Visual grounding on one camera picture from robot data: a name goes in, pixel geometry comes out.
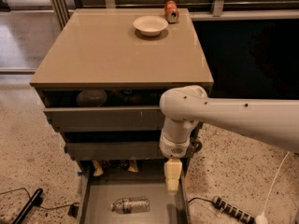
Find dark round object in drawer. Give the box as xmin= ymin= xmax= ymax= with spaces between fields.
xmin=76 ymin=90 xmax=107 ymax=106

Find grey drawer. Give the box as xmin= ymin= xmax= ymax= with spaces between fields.
xmin=44 ymin=106 xmax=164 ymax=133
xmin=64 ymin=141 xmax=164 ymax=161
xmin=77 ymin=160 xmax=191 ymax=224

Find clear plastic water bottle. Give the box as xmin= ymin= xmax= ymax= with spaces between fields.
xmin=111 ymin=196 xmax=150 ymax=215

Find white power cable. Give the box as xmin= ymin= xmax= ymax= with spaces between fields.
xmin=262 ymin=151 xmax=292 ymax=217

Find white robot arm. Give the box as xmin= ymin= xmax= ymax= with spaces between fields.
xmin=159 ymin=85 xmax=299 ymax=195

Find white plug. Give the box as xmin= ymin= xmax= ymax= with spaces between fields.
xmin=255 ymin=214 xmax=268 ymax=224

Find grey middle drawer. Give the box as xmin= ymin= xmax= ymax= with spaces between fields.
xmin=64 ymin=141 xmax=164 ymax=161

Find black thin cable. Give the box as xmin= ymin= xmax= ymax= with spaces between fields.
xmin=0 ymin=187 xmax=78 ymax=211

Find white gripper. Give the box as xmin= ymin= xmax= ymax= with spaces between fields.
xmin=159 ymin=131 xmax=190 ymax=194

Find grey bottom drawer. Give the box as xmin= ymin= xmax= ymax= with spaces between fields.
xmin=77 ymin=160 xmax=191 ymax=224

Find grey drawer cabinet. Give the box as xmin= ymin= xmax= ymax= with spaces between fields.
xmin=29 ymin=7 xmax=215 ymax=224

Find black bar on floor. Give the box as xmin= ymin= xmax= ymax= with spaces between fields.
xmin=12 ymin=189 xmax=43 ymax=224

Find snack bags in drawer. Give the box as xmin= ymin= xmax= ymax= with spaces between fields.
xmin=92 ymin=160 xmax=138 ymax=176

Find orange soda can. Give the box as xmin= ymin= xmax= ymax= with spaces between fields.
xmin=164 ymin=0 xmax=179 ymax=23

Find black adapter on floor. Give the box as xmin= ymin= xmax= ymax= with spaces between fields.
xmin=67 ymin=203 xmax=79 ymax=217

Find grey top drawer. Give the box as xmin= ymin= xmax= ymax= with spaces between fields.
xmin=44 ymin=106 xmax=164 ymax=133

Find black power strip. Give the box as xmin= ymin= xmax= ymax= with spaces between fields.
xmin=212 ymin=196 xmax=255 ymax=224

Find white paper bowl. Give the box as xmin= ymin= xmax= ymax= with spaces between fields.
xmin=134 ymin=16 xmax=168 ymax=37

